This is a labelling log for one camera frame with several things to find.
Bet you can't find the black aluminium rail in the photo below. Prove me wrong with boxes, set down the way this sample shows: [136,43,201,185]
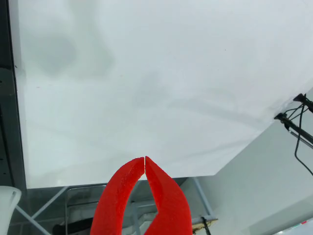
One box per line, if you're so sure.
[0,0,27,189]

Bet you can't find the grey metal frame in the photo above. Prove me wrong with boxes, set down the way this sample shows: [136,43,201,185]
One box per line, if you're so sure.
[14,177,218,235]

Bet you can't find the black folding stand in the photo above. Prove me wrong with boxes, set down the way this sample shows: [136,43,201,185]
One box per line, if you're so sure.
[273,93,313,150]

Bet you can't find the thin black hanging cable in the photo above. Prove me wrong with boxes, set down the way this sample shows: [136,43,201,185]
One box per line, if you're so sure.
[294,102,313,177]

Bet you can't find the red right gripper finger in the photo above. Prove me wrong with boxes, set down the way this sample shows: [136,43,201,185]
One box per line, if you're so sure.
[144,156,193,235]

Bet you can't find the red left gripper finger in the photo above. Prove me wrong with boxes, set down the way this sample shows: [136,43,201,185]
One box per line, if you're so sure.
[89,157,145,235]

